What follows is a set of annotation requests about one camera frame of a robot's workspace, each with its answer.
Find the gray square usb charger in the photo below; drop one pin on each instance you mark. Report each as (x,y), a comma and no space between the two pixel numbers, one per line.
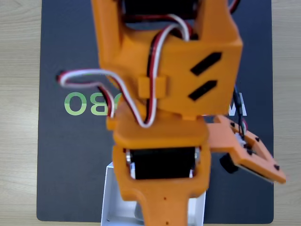
(139,213)

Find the white cardboard box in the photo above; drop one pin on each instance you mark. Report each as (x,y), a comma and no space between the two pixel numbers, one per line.
(113,207)

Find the dark mat with WOWROBO print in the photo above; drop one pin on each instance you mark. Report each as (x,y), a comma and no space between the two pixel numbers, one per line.
(70,153)

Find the orange camera mount with board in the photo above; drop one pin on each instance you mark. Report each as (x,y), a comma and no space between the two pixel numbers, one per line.
(221,139)

